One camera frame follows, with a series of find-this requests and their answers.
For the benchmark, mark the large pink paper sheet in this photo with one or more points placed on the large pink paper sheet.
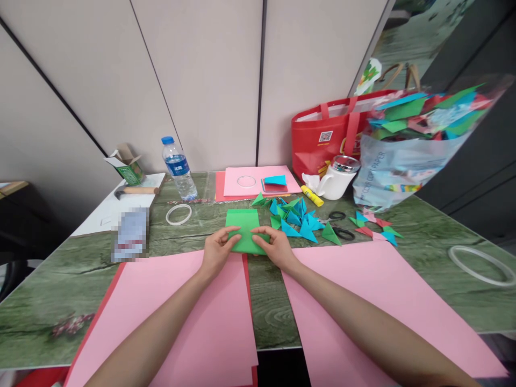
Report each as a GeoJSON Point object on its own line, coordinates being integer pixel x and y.
{"type": "Point", "coordinates": [181, 306]}
{"type": "Point", "coordinates": [383, 290]}

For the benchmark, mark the red tote bag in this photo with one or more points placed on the red tote bag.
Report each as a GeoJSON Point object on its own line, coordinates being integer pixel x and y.
{"type": "Point", "coordinates": [318, 149]}

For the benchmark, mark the person's right index finger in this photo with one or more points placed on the person's right index finger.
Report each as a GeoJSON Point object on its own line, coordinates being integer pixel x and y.
{"type": "Point", "coordinates": [266, 229]}

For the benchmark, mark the small white tape roll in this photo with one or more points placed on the small white tape roll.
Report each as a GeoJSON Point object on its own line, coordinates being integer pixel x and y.
{"type": "Point", "coordinates": [171, 217]}

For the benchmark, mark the clear bag of folded papers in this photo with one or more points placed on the clear bag of folded papers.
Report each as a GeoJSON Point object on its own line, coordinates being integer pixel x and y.
{"type": "Point", "coordinates": [407, 161]}

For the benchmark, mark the white tissue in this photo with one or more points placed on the white tissue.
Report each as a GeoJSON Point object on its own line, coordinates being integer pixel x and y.
{"type": "Point", "coordinates": [309, 179]}

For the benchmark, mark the small stack of coloured papers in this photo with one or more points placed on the small stack of coloured papers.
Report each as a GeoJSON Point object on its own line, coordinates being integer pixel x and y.
{"type": "Point", "coordinates": [276, 183]}

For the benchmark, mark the green paper sheet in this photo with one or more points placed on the green paper sheet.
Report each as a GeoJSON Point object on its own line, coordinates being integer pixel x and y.
{"type": "Point", "coordinates": [242, 221]}

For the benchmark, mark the stack of pink and red paper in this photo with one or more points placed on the stack of pink and red paper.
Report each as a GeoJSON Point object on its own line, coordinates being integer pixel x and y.
{"type": "Point", "coordinates": [242, 191]}

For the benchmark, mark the person's left index finger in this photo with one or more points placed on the person's left index finger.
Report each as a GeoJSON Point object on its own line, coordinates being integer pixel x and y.
{"type": "Point", "coordinates": [227, 230]}

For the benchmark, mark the green wood-pattern table cover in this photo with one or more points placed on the green wood-pattern table cover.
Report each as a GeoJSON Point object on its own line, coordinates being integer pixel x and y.
{"type": "Point", "coordinates": [80, 290]}

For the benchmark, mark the white board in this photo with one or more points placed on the white board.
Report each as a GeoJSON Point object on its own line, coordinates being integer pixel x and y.
{"type": "Point", "coordinates": [109, 209]}

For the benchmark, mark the person's right thumb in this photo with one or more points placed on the person's right thumb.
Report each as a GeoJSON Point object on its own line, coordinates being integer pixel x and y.
{"type": "Point", "coordinates": [261, 240]}

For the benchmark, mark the pile of green blue folded triangles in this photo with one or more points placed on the pile of green blue folded triangles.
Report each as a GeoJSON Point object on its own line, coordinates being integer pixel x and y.
{"type": "Point", "coordinates": [296, 219]}

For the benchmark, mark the black scissors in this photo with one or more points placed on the black scissors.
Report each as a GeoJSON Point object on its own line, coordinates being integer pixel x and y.
{"type": "Point", "coordinates": [342, 231]}

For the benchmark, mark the clear plastic water bottle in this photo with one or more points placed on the clear plastic water bottle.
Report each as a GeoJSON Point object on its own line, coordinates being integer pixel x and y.
{"type": "Point", "coordinates": [180, 173]}

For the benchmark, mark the green and white carton box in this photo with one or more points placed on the green and white carton box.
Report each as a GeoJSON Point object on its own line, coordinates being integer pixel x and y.
{"type": "Point", "coordinates": [128, 167]}

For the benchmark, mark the person's left hand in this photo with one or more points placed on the person's left hand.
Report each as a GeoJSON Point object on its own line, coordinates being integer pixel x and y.
{"type": "Point", "coordinates": [215, 252]}

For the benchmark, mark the yellow glue stick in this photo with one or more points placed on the yellow glue stick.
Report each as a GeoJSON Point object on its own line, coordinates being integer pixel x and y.
{"type": "Point", "coordinates": [312, 195]}

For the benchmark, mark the person's right hand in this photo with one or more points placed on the person's right hand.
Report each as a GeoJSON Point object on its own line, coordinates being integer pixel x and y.
{"type": "Point", "coordinates": [278, 250]}

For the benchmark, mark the white mug with chrome lid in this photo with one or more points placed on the white mug with chrome lid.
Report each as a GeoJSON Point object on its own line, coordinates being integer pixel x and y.
{"type": "Point", "coordinates": [336, 181]}

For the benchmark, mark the person's left thumb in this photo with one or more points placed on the person's left thumb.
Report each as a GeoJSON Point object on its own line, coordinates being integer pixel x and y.
{"type": "Point", "coordinates": [235, 241]}

